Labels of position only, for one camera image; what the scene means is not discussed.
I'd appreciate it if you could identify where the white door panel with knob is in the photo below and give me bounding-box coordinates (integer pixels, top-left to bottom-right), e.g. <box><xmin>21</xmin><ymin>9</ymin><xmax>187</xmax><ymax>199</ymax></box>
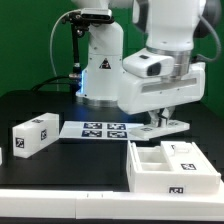
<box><xmin>130</xmin><ymin>120</ymin><xmax>190</xmax><ymax>140</ymax></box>

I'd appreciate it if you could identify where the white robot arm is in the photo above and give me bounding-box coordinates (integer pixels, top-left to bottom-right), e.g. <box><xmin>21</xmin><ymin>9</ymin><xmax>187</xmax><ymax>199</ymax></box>
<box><xmin>72</xmin><ymin>0</ymin><xmax>221</xmax><ymax>127</ymax></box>

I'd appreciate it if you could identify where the white marker base sheet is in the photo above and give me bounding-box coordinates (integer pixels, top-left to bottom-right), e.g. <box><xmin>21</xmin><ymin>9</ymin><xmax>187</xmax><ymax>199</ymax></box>
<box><xmin>59</xmin><ymin>121</ymin><xmax>141</xmax><ymax>141</ymax></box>

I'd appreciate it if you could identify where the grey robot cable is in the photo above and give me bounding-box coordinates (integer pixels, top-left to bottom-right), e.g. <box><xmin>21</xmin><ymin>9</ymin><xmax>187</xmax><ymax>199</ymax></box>
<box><xmin>49</xmin><ymin>9</ymin><xmax>81</xmax><ymax>78</ymax></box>

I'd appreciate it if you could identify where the white door panel with pegs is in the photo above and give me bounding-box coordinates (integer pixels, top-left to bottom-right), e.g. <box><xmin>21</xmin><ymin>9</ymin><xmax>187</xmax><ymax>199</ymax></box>
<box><xmin>161</xmin><ymin>141</ymin><xmax>219</xmax><ymax>176</ymax></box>

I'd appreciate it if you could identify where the white cabinet body box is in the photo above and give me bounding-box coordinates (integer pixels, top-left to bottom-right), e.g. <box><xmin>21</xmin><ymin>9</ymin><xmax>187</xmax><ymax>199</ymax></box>
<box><xmin>126</xmin><ymin>142</ymin><xmax>222</xmax><ymax>195</ymax></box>

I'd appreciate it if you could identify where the white L-shaped fence frame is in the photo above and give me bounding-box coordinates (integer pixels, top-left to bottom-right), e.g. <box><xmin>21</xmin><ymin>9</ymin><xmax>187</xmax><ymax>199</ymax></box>
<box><xmin>0</xmin><ymin>183</ymin><xmax>224</xmax><ymax>221</ymax></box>

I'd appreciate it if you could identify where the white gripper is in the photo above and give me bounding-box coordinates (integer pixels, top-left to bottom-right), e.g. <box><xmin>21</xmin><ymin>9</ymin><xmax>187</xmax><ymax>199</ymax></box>
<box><xmin>118</xmin><ymin>62</ymin><xmax>205</xmax><ymax>127</ymax></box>

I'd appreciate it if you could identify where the white cabinet top block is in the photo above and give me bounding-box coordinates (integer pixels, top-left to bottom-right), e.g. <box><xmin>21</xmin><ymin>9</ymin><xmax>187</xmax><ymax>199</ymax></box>
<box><xmin>12</xmin><ymin>113</ymin><xmax>59</xmax><ymax>158</ymax></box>

